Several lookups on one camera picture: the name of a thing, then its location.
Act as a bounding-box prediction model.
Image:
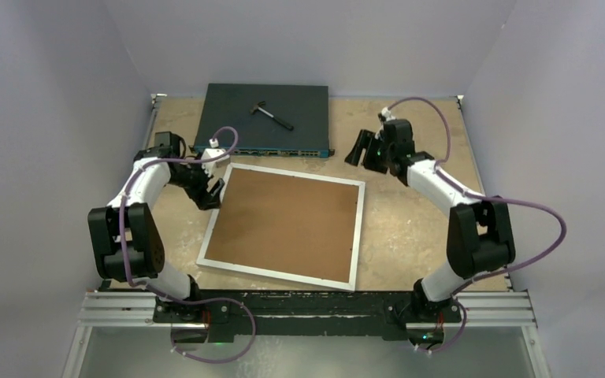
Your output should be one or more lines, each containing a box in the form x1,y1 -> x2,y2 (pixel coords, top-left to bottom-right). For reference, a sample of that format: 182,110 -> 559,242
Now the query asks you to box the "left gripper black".
168,154 -> 224,210

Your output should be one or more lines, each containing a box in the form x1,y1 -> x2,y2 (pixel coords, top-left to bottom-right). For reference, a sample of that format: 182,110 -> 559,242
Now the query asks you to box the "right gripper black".
345,130 -> 395,176

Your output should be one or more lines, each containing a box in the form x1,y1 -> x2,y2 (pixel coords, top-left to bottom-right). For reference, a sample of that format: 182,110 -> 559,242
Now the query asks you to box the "brown cardboard backing board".
204,169 -> 361,284

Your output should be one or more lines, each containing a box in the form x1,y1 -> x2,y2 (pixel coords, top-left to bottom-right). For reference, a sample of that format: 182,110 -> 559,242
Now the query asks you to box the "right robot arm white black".
345,119 -> 515,321

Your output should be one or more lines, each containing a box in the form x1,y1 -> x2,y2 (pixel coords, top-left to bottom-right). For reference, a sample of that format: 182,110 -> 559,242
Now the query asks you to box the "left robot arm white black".
87,132 -> 232,322

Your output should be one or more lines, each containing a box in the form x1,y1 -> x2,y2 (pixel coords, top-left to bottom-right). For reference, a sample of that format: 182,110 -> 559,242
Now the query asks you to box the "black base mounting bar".
153,289 -> 462,343

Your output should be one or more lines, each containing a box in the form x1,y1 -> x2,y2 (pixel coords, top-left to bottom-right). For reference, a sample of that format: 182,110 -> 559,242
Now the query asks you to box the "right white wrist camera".
377,106 -> 395,135

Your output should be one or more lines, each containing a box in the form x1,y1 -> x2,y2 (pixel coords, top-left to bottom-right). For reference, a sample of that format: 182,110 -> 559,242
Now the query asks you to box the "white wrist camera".
377,106 -> 395,135
201,138 -> 231,177

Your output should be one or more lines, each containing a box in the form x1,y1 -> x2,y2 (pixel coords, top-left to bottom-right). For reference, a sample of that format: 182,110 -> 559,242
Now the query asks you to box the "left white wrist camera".
201,138 -> 231,177

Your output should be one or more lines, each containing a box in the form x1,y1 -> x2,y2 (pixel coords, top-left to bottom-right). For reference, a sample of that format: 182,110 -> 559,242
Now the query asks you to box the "dark network switch box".
193,83 -> 334,158

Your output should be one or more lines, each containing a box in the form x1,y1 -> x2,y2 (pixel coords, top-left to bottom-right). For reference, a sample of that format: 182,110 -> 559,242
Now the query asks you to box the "small black-handled hammer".
250,101 -> 295,132

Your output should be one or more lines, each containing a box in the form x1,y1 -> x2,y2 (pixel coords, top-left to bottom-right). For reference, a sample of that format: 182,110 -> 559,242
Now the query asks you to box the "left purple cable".
118,126 -> 257,365

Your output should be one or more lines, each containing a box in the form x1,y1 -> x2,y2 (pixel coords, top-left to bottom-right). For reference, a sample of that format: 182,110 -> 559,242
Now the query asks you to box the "purple cable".
377,97 -> 569,357
118,126 -> 257,365

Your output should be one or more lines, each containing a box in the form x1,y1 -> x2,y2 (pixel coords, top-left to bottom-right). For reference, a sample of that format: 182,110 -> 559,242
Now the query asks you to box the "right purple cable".
377,97 -> 569,357

